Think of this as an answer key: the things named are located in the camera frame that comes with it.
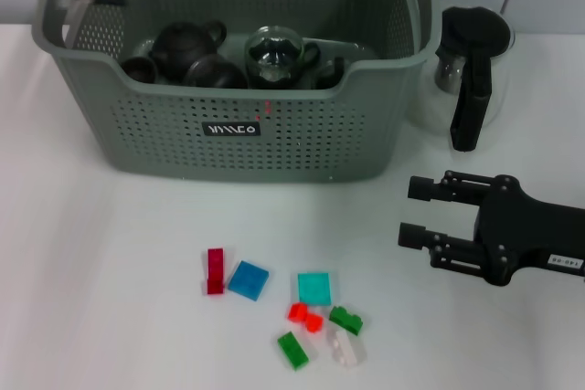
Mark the dark green brick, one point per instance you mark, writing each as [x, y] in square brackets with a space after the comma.
[346, 319]

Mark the glass teacup black holder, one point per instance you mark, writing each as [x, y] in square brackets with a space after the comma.
[330, 75]
[217, 72]
[274, 59]

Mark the teal square brick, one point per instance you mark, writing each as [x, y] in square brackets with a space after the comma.
[314, 288]

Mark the blue square brick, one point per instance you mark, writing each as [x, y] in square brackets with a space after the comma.
[249, 280]

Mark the bright red stepped brick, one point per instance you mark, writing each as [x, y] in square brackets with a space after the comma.
[297, 312]

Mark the grey perforated storage bin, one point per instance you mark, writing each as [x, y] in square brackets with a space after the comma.
[297, 143]

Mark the dark red long brick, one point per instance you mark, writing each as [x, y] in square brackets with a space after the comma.
[215, 271]

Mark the light green brick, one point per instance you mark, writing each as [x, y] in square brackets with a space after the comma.
[292, 350]

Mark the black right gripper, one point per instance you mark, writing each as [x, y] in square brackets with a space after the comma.
[525, 235]

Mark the black clay teapot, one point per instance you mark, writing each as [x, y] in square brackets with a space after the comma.
[180, 49]

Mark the small black clay teacup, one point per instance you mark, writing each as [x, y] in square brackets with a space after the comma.
[139, 71]

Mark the large clear white brick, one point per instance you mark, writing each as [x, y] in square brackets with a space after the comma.
[346, 349]

